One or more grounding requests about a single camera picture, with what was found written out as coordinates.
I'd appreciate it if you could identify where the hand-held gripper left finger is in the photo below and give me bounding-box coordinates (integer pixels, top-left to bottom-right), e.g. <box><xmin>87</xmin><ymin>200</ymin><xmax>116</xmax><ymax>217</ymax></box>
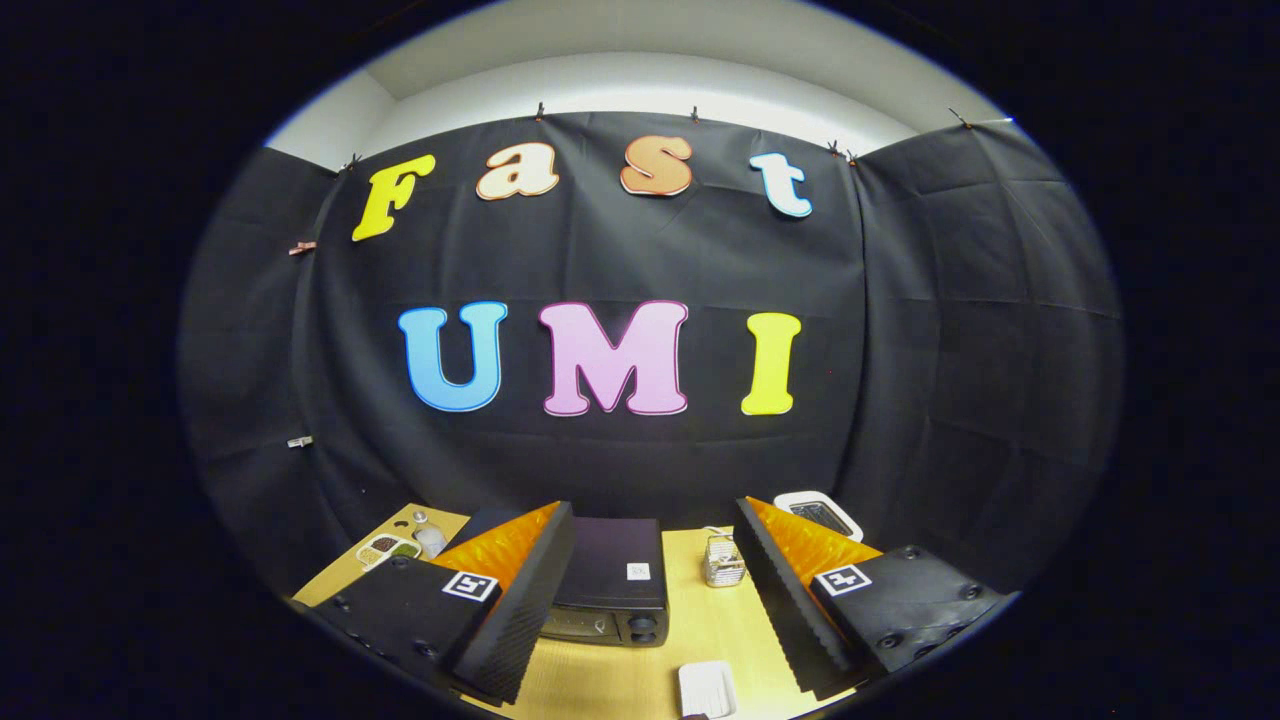
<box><xmin>310</xmin><ymin>500</ymin><xmax>576</xmax><ymax>706</ymax></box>

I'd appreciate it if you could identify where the black toaster oven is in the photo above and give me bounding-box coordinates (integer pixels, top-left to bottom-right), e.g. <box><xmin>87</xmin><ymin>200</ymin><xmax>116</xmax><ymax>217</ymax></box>
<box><xmin>445</xmin><ymin>507</ymin><xmax>671</xmax><ymax>648</ymax></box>

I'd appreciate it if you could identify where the black backdrop cloth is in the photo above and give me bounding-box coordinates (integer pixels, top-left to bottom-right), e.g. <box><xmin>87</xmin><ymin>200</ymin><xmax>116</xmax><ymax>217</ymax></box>
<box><xmin>180</xmin><ymin>110</ymin><xmax>1126</xmax><ymax>596</ymax></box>

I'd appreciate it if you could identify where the white rectangular dish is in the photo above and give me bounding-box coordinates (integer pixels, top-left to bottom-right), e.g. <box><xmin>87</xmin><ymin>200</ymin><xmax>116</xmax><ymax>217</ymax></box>
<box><xmin>678</xmin><ymin>660</ymin><xmax>739</xmax><ymax>719</ymax></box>

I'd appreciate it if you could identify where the clear glass container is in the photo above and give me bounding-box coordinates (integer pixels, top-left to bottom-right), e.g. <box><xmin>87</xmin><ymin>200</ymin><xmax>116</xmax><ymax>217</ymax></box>
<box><xmin>703</xmin><ymin>533</ymin><xmax>747</xmax><ymax>588</ymax></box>

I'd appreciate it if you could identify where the white divided condiment tray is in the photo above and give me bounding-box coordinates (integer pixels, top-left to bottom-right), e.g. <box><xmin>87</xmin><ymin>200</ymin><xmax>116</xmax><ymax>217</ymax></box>
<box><xmin>357</xmin><ymin>533</ymin><xmax>423</xmax><ymax>569</ymax></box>

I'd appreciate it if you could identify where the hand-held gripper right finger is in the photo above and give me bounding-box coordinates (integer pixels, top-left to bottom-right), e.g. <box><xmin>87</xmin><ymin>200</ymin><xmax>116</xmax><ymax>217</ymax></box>
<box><xmin>733</xmin><ymin>496</ymin><xmax>1006</xmax><ymax>701</ymax></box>

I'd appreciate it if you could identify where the cream white toaster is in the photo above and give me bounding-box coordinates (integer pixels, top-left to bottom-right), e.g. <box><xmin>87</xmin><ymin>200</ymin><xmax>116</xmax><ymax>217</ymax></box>
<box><xmin>773</xmin><ymin>490</ymin><xmax>865</xmax><ymax>544</ymax></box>

